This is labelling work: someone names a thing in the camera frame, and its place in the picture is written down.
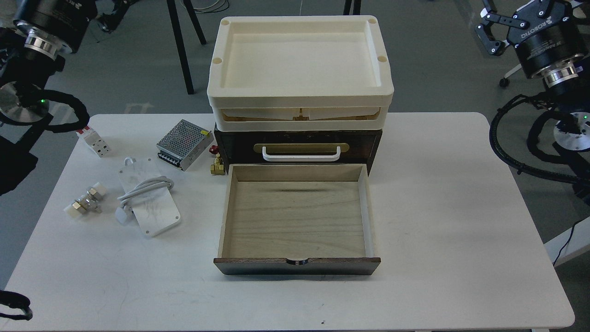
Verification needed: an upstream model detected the brass valve red handle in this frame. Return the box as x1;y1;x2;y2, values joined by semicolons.
209;144;225;176

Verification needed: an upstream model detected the white drawer handle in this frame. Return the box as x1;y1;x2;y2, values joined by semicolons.
262;146;341;162

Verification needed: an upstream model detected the open wooden drawer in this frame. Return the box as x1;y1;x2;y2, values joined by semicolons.
213;164;381;275

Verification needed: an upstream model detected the white charging cable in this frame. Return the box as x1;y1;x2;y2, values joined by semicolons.
115;177;176;225

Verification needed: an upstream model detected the black table leg frame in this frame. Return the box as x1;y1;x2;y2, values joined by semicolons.
166;0;207;95

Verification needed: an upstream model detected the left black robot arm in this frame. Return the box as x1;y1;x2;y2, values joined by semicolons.
0;0;97;194

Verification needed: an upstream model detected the white side table edge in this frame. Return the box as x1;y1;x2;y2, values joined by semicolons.
544;224;590;267

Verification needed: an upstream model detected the dark wooden cabinet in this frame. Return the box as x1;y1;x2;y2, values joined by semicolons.
213;128;382;169

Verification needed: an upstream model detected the white acrylic plate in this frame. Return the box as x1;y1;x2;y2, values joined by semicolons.
115;157;181;237

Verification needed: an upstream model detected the metal mesh power supply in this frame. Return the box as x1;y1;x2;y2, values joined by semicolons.
156;119;214;172

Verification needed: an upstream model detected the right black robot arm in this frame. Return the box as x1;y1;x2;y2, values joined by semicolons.
475;0;590;203

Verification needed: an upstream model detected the cream plastic tray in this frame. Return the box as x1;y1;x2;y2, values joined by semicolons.
207;15;394;132

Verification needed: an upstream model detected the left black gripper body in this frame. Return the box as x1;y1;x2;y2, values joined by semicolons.
13;0;97;53

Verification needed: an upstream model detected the metal tee pipe fitting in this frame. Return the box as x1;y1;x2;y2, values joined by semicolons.
63;182;108;219

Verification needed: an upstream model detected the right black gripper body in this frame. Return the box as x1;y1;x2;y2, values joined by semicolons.
507;1;588;78

